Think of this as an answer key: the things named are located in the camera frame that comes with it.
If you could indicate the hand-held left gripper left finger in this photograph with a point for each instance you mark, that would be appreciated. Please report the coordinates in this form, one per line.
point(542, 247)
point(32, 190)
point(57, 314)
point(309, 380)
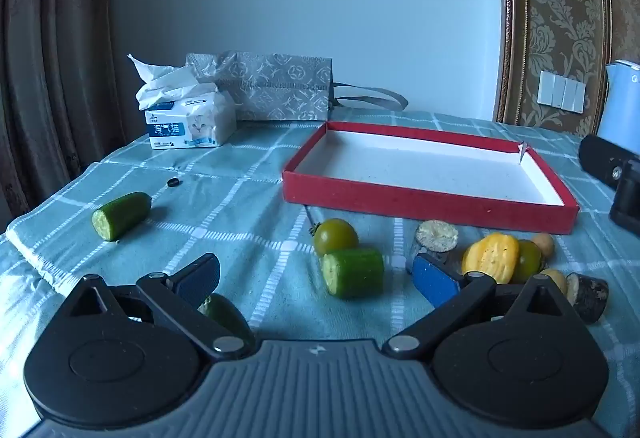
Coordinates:
point(200, 278)

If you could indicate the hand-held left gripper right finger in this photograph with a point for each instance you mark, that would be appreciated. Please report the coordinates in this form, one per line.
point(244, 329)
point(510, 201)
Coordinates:
point(435, 283)

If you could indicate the dark green cucumber piece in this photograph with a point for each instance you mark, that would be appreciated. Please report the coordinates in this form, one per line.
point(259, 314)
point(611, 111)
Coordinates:
point(227, 315)

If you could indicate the yellow fruit piece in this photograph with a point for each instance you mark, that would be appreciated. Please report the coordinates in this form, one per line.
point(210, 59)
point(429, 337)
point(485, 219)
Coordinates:
point(492, 255)

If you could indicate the cut cucumber piece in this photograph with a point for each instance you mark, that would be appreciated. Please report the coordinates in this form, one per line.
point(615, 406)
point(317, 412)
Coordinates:
point(357, 273)
point(122, 213)

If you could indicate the brown longan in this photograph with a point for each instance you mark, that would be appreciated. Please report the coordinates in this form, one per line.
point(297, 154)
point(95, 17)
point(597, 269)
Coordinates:
point(556, 279)
point(544, 244)

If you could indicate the green tomato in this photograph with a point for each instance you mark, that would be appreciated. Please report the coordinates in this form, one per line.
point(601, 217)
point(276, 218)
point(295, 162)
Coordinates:
point(335, 235)
point(529, 260)

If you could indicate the red cardboard box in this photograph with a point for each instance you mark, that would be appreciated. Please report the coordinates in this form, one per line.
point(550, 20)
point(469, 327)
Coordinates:
point(425, 162)

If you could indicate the green checked tablecloth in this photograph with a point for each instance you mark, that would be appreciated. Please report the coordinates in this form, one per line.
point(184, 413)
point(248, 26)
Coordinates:
point(240, 198)

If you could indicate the light blue electric kettle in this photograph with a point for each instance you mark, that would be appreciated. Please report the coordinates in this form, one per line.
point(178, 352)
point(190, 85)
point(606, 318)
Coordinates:
point(620, 107)

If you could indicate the small black cap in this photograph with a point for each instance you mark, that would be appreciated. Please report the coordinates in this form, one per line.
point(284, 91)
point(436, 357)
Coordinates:
point(173, 182)

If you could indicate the white tissue pack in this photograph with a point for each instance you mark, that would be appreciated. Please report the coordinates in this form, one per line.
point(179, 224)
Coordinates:
point(190, 122)

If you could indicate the grey patterned gift bag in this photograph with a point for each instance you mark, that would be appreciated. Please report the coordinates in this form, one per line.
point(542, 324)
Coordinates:
point(280, 87)

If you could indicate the brown patterned curtain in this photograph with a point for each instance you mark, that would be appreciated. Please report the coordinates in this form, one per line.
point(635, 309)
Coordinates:
point(50, 42)

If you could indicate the white wall switch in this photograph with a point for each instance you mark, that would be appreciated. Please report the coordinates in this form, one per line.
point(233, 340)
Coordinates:
point(560, 91)

